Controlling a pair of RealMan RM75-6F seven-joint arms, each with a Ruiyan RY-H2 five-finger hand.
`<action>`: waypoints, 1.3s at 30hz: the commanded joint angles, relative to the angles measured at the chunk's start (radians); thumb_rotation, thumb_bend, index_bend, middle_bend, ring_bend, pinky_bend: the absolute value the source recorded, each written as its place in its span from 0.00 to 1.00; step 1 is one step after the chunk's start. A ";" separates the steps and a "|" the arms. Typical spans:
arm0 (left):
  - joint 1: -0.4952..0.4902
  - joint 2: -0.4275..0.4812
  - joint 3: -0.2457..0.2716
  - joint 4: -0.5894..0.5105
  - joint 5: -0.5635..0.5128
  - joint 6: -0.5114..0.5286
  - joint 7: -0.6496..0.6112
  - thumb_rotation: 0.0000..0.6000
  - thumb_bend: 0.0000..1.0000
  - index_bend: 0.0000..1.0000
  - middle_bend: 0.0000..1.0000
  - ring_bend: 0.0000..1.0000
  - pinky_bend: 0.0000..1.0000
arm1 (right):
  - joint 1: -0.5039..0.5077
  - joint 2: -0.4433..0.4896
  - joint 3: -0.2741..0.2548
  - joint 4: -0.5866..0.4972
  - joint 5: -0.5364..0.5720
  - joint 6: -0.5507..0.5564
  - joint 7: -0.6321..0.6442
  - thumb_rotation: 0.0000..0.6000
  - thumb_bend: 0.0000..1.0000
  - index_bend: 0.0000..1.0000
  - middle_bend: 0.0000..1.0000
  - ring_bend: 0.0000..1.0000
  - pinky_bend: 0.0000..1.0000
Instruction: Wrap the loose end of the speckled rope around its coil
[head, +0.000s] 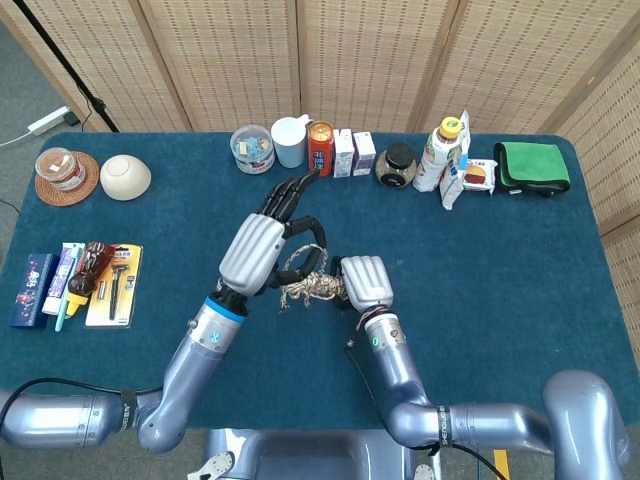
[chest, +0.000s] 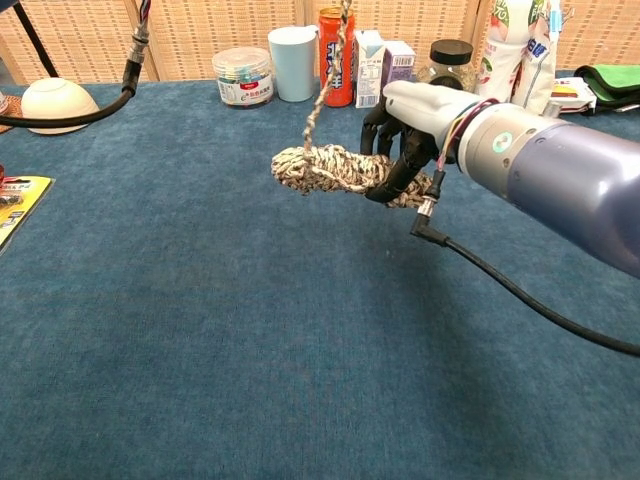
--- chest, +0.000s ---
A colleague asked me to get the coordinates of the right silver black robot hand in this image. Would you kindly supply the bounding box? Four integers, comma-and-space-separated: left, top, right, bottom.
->
360, 80, 484, 204

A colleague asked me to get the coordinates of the beige speckled braided rope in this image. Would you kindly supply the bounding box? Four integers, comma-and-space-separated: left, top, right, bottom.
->
271, 0, 435, 210

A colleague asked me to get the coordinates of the yellow package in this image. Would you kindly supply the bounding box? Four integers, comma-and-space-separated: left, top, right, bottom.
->
0, 174, 55, 251

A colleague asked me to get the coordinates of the purple milk carton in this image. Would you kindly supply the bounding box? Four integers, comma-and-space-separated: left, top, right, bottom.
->
379, 40, 417, 107

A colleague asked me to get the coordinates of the glass jar with black lid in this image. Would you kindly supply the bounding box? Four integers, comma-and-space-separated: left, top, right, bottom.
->
415, 39, 476, 94

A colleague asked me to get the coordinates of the white blue milk carton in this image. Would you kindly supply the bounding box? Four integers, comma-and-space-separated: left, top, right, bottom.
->
353, 29, 386, 110

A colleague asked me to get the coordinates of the orange soda can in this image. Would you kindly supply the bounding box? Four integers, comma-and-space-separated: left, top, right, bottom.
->
318, 6, 356, 108

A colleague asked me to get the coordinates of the white-label bottle with yellow cap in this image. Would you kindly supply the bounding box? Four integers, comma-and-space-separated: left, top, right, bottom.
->
474, 0, 534, 107

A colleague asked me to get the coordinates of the white snack bag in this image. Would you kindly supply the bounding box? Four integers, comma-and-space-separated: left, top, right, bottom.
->
519, 0, 566, 117

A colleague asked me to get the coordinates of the light blue plastic cup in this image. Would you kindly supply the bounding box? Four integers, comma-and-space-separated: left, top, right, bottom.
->
267, 25, 320, 103

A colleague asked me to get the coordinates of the small white snack packet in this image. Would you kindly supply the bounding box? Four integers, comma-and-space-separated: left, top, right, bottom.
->
547, 77, 598, 119

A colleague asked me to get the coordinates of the blue bag clip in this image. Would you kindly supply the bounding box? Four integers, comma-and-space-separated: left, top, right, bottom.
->
547, 7, 576, 36

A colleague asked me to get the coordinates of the clear jar of coloured clips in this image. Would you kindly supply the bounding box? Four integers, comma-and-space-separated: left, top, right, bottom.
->
211, 47, 275, 108

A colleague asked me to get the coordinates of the folded green cloth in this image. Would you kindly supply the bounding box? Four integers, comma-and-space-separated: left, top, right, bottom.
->
573, 63, 640, 113

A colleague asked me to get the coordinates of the bamboo folding screen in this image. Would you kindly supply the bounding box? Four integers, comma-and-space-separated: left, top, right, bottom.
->
0, 0, 640, 86

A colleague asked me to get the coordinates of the blue table cloth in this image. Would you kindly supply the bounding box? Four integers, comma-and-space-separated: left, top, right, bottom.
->
0, 69, 640, 480

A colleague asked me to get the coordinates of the cream upturned bowl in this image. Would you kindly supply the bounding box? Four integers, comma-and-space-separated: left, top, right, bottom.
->
20, 77, 101, 135

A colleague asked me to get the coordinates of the black tripod stand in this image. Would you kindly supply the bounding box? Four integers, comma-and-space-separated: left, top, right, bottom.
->
9, 0, 60, 79

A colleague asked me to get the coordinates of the round woven coaster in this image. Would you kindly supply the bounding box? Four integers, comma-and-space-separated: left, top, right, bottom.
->
0, 94, 25, 134

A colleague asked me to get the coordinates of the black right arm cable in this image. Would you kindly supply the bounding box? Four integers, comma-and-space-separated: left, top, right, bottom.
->
409, 169, 640, 359

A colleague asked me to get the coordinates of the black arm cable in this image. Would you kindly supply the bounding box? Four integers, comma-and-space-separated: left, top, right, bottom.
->
409, 169, 640, 359
0, 0, 152, 129

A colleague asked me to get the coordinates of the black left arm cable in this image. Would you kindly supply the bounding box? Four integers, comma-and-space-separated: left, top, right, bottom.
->
0, 0, 152, 129

